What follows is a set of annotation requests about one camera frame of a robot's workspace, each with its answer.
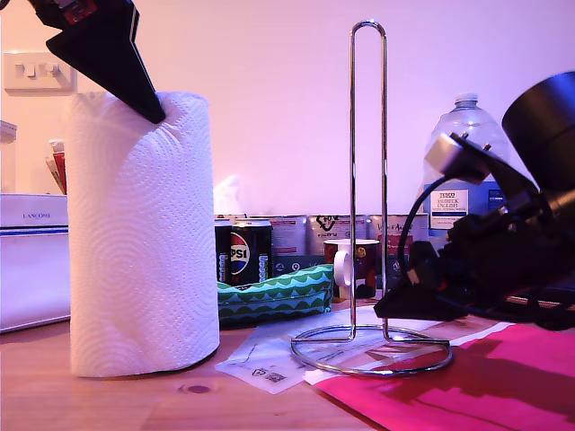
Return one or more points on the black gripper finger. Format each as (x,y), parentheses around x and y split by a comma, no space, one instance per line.
(103,58)
(418,307)

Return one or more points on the white paper towel roll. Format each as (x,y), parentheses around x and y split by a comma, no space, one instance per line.
(135,247)

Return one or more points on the silver tin red label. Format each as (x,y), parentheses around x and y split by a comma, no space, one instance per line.
(395,229)

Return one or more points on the pink mailing envelope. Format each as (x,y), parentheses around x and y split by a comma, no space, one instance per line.
(449,404)

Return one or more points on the red and white tube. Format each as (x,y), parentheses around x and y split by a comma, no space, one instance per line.
(58,155)

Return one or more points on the silver tin black logo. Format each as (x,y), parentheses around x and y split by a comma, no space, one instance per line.
(332,233)

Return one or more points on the cream tube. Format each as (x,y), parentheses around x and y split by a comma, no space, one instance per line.
(54,177)

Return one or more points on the green wave-pattern pouch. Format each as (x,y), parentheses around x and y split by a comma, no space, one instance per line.
(278,301)

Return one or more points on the silver tin pale label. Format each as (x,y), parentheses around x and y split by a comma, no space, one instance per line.
(289,238)

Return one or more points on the clear plastic bag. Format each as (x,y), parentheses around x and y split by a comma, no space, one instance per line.
(269,359)

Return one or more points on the black Pepsi can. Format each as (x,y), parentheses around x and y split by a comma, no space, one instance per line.
(223,260)
(251,269)

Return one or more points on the white tissue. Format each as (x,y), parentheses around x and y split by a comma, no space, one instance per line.
(229,193)

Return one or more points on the large clear water bottle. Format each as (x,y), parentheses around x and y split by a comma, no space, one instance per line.
(467,116)

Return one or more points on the gingerbread print tissue box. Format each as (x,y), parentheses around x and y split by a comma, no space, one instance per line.
(233,217)

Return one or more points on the white Lancome toiletry bag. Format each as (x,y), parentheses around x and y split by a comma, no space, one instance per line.
(31,269)

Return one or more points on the white wall light switch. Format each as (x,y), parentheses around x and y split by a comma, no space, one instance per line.
(27,85)

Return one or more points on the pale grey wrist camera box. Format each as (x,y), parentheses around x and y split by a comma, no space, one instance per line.
(453,157)

